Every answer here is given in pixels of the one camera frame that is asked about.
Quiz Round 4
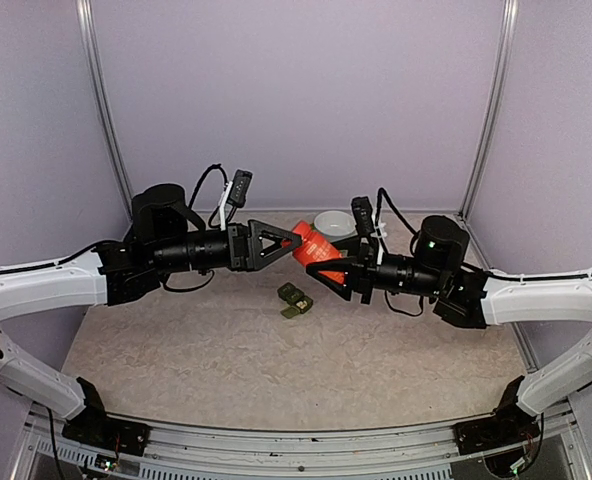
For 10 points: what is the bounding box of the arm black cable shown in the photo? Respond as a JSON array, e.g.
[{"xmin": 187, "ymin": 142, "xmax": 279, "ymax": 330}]
[
  {"xmin": 188, "ymin": 162, "xmax": 227, "ymax": 211},
  {"xmin": 375, "ymin": 187, "xmax": 420, "ymax": 236}
]

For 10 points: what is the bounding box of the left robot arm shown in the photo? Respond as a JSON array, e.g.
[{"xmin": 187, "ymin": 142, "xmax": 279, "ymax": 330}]
[{"xmin": 0, "ymin": 184, "xmax": 302, "ymax": 445}]

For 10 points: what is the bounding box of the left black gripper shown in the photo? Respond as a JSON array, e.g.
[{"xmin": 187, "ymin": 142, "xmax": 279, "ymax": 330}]
[{"xmin": 151, "ymin": 218, "xmax": 302, "ymax": 274}]

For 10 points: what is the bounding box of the right aluminium frame post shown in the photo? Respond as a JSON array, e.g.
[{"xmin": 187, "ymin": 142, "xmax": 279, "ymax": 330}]
[{"xmin": 459, "ymin": 0, "xmax": 519, "ymax": 223}]

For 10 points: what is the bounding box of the red cylindrical container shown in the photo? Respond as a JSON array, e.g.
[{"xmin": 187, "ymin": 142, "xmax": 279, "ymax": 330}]
[{"xmin": 292, "ymin": 221, "xmax": 342, "ymax": 267}]

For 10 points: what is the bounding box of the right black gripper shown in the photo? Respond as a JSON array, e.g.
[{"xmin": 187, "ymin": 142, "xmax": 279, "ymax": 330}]
[{"xmin": 306, "ymin": 234, "xmax": 446, "ymax": 305}]

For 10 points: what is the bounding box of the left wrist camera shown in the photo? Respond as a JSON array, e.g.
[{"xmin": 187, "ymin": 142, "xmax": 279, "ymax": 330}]
[{"xmin": 208, "ymin": 169, "xmax": 253, "ymax": 231}]

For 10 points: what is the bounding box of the white ceramic bowl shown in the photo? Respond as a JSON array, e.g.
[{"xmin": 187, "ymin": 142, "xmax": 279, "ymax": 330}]
[{"xmin": 313, "ymin": 210, "xmax": 356, "ymax": 242}]

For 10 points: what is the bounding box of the aluminium frame post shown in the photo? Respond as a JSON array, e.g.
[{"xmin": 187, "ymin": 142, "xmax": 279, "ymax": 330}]
[
  {"xmin": 459, "ymin": 0, "xmax": 519, "ymax": 223},
  {"xmin": 75, "ymin": 0, "xmax": 133, "ymax": 219}
]

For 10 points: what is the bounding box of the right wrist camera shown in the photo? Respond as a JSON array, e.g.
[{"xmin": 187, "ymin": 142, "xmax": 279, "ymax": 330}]
[{"xmin": 351, "ymin": 196, "xmax": 387, "ymax": 252}]

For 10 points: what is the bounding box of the front aluminium rail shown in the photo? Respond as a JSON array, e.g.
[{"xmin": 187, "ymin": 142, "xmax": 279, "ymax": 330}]
[{"xmin": 6, "ymin": 401, "xmax": 592, "ymax": 479}]

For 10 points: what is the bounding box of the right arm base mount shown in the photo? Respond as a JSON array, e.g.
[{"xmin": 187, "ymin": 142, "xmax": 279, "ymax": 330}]
[{"xmin": 453, "ymin": 376, "xmax": 541, "ymax": 455}]

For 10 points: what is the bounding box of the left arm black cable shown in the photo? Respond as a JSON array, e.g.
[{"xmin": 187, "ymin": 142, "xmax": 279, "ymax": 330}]
[{"xmin": 188, "ymin": 162, "xmax": 227, "ymax": 211}]

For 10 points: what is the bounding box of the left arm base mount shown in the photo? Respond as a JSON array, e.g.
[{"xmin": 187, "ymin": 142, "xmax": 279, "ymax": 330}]
[{"xmin": 62, "ymin": 377, "xmax": 151, "ymax": 457}]

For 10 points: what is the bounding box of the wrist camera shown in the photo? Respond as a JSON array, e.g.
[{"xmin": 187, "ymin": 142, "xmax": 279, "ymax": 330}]
[
  {"xmin": 351, "ymin": 196, "xmax": 387, "ymax": 252},
  {"xmin": 208, "ymin": 169, "xmax": 253, "ymax": 231}
]

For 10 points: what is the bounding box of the left aluminium frame post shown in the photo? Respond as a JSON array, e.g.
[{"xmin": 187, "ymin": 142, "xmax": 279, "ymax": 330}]
[{"xmin": 75, "ymin": 0, "xmax": 133, "ymax": 219}]

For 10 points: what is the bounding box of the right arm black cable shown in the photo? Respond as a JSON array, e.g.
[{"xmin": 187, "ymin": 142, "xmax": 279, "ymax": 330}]
[{"xmin": 375, "ymin": 187, "xmax": 420, "ymax": 236}]

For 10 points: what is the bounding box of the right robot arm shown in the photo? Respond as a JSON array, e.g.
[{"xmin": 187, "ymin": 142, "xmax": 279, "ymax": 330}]
[{"xmin": 298, "ymin": 215, "xmax": 592, "ymax": 444}]

